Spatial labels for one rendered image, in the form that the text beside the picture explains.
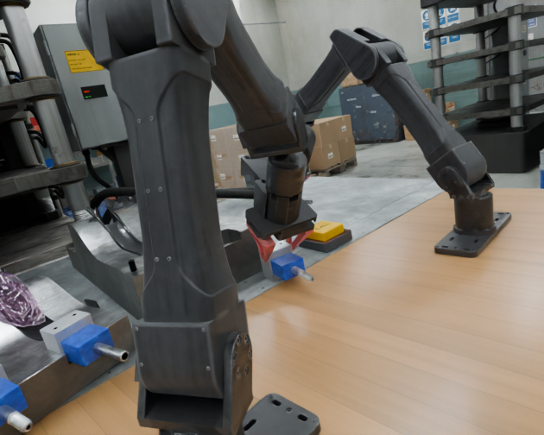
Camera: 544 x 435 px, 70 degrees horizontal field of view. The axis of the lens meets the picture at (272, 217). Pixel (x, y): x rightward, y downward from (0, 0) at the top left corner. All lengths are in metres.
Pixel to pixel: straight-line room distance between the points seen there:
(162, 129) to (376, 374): 0.33
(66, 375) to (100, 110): 1.09
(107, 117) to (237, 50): 1.13
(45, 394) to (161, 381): 0.26
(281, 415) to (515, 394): 0.22
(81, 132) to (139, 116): 1.19
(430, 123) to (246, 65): 0.42
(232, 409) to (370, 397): 0.18
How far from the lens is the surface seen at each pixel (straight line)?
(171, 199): 0.29
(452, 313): 0.56
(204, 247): 0.29
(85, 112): 1.50
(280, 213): 0.60
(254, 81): 0.45
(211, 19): 0.33
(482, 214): 0.76
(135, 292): 0.64
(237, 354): 0.31
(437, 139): 0.76
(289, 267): 0.65
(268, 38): 9.76
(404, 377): 0.46
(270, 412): 0.43
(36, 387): 0.56
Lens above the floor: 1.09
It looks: 16 degrees down
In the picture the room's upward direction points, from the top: 12 degrees counter-clockwise
